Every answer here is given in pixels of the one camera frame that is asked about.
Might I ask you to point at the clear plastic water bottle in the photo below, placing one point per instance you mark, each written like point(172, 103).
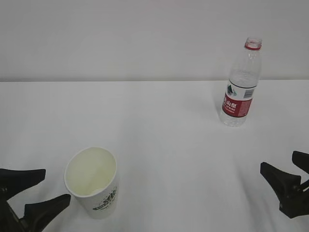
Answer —
point(242, 82)

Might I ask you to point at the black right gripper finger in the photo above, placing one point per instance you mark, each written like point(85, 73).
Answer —
point(301, 160)
point(293, 195)

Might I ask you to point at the white paper coffee cup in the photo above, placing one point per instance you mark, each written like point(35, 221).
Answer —
point(91, 176)

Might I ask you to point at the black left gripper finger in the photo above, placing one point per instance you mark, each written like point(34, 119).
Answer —
point(38, 215)
point(12, 182)

